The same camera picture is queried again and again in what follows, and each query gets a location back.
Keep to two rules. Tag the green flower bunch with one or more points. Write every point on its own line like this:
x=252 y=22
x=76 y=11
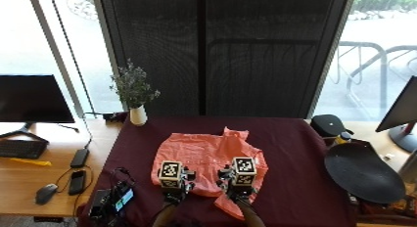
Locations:
x=132 y=85

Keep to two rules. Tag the black zipped case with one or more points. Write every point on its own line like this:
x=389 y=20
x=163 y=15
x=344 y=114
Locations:
x=328 y=125

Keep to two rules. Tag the black monitor with V-shaped stand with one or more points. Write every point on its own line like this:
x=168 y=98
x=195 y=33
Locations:
x=32 y=98

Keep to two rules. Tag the person's right hand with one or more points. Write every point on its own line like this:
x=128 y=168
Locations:
x=236 y=190

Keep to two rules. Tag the dark mesh window blind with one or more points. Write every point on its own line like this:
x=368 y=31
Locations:
x=225 y=54

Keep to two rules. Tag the pink shirt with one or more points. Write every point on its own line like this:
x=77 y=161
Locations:
x=204 y=152

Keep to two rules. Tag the white vase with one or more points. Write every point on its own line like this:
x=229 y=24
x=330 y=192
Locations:
x=137 y=116

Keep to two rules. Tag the white marker cube glove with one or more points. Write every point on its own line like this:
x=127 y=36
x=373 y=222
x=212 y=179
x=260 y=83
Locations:
x=169 y=173
x=244 y=170

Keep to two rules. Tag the wooden desk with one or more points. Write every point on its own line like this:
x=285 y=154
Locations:
x=25 y=178

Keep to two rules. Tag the black round chair seat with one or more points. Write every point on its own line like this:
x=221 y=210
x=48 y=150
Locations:
x=362 y=171

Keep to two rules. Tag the maroon tablecloth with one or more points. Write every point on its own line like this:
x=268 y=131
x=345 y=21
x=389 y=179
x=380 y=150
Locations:
x=294 y=188

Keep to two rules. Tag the black monitor with round stand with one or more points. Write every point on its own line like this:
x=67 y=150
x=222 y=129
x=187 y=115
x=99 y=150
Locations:
x=400 y=113

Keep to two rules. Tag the white marker cube left glove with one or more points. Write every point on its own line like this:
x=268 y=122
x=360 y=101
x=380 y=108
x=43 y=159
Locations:
x=169 y=173

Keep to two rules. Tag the black keyboard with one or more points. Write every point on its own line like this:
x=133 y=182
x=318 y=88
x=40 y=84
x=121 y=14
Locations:
x=20 y=148

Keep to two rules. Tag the white marker cube right glove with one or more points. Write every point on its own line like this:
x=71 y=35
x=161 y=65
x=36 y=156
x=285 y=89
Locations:
x=244 y=170

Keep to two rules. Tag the black smartphone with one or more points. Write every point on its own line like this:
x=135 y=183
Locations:
x=77 y=182

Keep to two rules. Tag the small white object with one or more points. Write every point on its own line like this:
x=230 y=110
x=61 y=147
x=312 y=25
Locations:
x=388 y=156

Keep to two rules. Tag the person's left hand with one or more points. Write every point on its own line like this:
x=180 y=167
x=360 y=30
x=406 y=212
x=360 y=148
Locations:
x=177 y=191

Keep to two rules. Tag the metal bicycle rack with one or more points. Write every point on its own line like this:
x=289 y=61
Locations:
x=369 y=70

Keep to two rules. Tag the grey computer mouse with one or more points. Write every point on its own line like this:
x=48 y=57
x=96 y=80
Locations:
x=45 y=193

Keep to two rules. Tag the yellow flat strip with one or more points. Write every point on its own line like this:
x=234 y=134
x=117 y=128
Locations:
x=31 y=162

